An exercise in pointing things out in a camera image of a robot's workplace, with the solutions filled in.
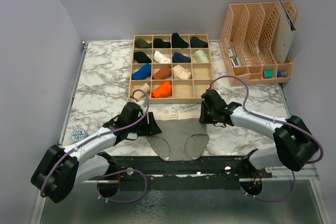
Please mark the dark green rolled cloth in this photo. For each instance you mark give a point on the dark green rolled cloth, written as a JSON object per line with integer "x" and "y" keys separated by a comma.
{"x": 195, "y": 42}

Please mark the blue rolled cloth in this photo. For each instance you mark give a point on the blue rolled cloth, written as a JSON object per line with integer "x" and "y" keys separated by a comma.
{"x": 143, "y": 73}

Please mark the olive green rolled cloth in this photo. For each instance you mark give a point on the olive green rolled cloth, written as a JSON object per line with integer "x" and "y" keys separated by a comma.
{"x": 142, "y": 44}

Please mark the wooden compartment tray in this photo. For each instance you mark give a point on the wooden compartment tray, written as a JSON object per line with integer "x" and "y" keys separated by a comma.
{"x": 184, "y": 91}

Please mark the cards in rack slot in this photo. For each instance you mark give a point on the cards in rack slot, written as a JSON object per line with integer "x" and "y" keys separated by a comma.
{"x": 239, "y": 70}

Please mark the navy rolled cloth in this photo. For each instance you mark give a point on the navy rolled cloth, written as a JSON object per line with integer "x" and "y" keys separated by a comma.
{"x": 180, "y": 58}

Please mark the beige boxer underwear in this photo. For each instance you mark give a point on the beige boxer underwear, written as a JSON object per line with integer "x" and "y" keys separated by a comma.
{"x": 181, "y": 73}

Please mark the grey folder in rack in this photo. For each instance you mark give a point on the grey folder in rack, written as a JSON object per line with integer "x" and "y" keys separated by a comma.
{"x": 285, "y": 31}

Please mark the blue grey cylinder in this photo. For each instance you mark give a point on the blue grey cylinder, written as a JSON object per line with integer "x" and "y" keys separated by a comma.
{"x": 282, "y": 74}

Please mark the brown rolled cloth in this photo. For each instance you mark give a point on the brown rolled cloth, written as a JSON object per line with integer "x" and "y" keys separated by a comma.
{"x": 163, "y": 73}

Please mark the black rolled cloth left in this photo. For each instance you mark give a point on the black rolled cloth left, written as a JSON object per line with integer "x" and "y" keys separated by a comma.
{"x": 141, "y": 57}

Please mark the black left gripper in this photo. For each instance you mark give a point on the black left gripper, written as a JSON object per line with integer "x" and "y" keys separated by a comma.
{"x": 151, "y": 128}

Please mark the pale green rolled cloth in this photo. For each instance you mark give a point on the pale green rolled cloth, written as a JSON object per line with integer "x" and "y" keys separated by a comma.
{"x": 201, "y": 57}

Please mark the black rolled cloth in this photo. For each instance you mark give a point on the black rolled cloth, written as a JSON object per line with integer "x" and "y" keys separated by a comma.
{"x": 141, "y": 57}
{"x": 178, "y": 42}
{"x": 160, "y": 43}

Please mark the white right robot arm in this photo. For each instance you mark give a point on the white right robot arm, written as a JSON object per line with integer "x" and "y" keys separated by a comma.
{"x": 294, "y": 146}

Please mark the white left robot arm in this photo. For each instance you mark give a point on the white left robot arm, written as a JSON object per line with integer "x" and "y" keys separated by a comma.
{"x": 61, "y": 168}

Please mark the orange rolled cloth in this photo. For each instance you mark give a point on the orange rolled cloth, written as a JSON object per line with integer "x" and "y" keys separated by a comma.
{"x": 165, "y": 90}

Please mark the pink file organizer rack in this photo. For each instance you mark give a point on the pink file organizer rack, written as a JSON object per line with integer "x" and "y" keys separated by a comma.
{"x": 250, "y": 29}

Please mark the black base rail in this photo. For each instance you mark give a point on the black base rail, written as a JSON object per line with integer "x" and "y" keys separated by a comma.
{"x": 207, "y": 172}

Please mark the white rolled cloth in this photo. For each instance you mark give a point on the white rolled cloth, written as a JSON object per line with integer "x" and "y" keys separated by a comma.
{"x": 160, "y": 58}

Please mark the beige rolled cloth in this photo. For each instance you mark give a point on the beige rolled cloth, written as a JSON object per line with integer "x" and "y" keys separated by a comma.
{"x": 139, "y": 91}

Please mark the grey underwear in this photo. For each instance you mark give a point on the grey underwear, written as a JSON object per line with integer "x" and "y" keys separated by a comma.
{"x": 183, "y": 137}

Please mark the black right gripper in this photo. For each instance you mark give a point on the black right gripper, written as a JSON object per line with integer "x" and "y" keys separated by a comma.
{"x": 203, "y": 118}

